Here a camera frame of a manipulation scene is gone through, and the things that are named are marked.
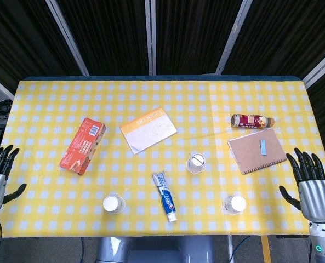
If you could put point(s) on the brown spiral notebook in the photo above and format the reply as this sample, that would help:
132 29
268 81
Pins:
252 153

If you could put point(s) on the yellow checkered tablecloth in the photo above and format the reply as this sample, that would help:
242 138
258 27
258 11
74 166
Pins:
162 96

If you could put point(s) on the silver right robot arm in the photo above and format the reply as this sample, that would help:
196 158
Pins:
324 243

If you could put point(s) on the orange cardboard snack box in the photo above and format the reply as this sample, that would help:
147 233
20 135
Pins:
82 145

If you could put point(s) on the blue white toothpaste tube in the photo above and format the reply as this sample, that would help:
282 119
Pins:
165 195

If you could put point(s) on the red Costa drink bottle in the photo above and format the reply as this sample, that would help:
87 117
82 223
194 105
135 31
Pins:
251 121

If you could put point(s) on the yellow white Lexicon notepad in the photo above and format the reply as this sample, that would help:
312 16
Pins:
148 131

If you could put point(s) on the white paper cup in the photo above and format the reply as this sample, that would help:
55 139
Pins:
236 204
196 161
112 204

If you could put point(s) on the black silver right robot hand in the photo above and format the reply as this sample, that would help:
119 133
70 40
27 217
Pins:
315 197

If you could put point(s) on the small light blue clip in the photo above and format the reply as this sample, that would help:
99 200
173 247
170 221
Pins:
263 147

